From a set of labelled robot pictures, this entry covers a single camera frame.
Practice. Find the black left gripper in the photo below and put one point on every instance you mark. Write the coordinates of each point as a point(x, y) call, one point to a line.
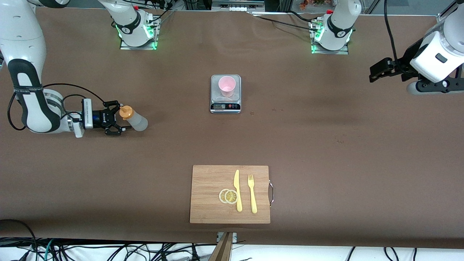
point(405, 65)

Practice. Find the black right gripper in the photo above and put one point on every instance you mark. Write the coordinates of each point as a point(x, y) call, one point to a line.
point(98, 118)

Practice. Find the squeeze bottle with orange cap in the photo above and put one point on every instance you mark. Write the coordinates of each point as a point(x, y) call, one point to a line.
point(139, 123)

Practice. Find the pink plastic cup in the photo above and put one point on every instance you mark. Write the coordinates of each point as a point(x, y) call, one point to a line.
point(226, 85)

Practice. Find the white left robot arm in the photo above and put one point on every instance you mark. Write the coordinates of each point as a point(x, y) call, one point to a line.
point(340, 25)

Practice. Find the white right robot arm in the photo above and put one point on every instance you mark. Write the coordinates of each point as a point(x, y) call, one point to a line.
point(21, 43)

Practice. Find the silver digital kitchen scale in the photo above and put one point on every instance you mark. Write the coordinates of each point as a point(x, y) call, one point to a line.
point(214, 95)

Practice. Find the wooden cutting board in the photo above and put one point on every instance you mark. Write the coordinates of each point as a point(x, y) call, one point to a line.
point(206, 203)

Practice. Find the lemon slice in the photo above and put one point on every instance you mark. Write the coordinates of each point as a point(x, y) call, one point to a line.
point(231, 197)
point(221, 196)

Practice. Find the yellow plastic knife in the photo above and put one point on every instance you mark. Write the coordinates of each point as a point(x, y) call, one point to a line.
point(236, 185)

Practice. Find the yellow plastic fork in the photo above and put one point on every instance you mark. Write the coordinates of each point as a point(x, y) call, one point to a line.
point(253, 199)

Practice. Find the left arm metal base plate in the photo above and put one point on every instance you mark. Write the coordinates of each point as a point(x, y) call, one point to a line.
point(340, 52)

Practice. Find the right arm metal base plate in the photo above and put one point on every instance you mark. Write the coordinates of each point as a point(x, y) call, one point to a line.
point(125, 46)

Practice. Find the aluminium table corner bracket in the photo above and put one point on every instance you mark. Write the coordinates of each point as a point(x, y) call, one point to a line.
point(440, 18)

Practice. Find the small metal bracket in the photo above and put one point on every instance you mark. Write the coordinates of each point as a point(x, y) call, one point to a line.
point(235, 237)

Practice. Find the wooden post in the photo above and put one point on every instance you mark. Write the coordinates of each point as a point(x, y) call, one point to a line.
point(223, 250)

